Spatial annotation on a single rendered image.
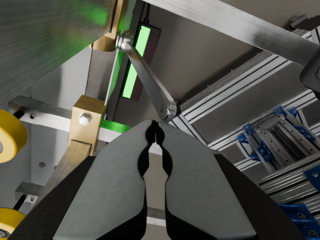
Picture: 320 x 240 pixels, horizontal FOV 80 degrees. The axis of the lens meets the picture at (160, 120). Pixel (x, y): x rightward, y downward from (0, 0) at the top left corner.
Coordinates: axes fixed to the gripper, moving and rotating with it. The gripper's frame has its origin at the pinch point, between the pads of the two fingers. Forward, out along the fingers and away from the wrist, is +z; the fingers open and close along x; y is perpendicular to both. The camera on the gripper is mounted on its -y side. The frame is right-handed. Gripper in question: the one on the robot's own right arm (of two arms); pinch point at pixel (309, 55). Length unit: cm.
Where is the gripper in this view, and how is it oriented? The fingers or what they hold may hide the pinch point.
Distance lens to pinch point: 38.8
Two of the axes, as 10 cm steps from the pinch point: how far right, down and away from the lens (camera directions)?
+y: 9.4, 2.9, 1.7
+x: 3.3, -8.0, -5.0
